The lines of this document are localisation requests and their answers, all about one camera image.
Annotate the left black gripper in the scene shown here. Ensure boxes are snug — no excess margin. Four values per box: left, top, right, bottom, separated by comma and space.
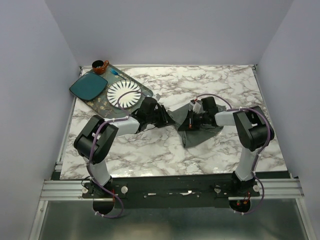
146, 104, 175, 128

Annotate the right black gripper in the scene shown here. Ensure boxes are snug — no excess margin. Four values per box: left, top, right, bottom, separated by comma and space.
178, 109, 209, 132

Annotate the grey cloth napkin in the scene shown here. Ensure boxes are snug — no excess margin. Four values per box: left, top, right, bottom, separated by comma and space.
167, 103, 224, 149

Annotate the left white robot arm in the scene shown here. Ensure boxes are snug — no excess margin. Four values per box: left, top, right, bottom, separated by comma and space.
73, 97, 175, 198

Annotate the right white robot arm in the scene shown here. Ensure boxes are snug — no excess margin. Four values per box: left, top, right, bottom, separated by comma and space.
178, 94, 275, 196

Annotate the white striped round plate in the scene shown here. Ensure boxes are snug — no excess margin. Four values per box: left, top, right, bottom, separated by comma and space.
106, 80, 142, 109

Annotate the floral rectangular serving tray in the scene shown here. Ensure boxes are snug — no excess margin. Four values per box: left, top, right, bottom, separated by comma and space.
75, 64, 154, 118

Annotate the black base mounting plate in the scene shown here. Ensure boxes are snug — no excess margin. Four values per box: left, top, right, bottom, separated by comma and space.
82, 173, 260, 209

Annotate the orange ceramic mug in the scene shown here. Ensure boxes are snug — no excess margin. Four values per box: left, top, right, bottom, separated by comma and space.
91, 60, 109, 75

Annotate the teal square plate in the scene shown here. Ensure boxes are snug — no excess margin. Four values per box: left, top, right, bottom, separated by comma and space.
69, 72, 108, 101

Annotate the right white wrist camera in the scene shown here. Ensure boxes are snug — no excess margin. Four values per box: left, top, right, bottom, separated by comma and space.
190, 99, 202, 114

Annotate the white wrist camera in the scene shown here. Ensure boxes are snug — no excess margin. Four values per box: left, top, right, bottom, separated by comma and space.
190, 99, 202, 114
153, 93, 161, 101

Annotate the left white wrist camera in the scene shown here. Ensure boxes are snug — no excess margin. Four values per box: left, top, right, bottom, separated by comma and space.
153, 93, 161, 101

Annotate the aluminium frame rail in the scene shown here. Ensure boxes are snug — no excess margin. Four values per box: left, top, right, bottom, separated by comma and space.
40, 180, 83, 201

